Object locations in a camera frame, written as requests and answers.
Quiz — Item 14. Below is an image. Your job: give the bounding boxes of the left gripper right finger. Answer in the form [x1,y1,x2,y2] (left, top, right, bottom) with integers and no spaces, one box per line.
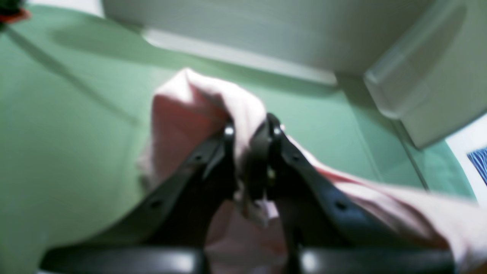
[244,113,455,274]

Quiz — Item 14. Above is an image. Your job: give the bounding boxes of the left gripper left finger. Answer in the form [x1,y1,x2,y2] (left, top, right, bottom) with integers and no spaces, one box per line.
[39,122,235,274]

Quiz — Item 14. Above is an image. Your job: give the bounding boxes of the pink t-shirt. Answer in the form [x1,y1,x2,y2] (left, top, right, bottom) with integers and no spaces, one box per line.
[140,68,487,274]

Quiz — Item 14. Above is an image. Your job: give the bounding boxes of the green table cloth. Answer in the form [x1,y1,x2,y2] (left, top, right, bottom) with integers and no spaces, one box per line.
[0,5,476,274]

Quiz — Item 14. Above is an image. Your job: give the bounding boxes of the beige plastic bin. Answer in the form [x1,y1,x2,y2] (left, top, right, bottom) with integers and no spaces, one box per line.
[102,0,487,147]

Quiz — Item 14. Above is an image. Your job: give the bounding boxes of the red black clamp left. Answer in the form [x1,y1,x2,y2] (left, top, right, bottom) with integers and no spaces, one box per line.
[0,0,30,30]

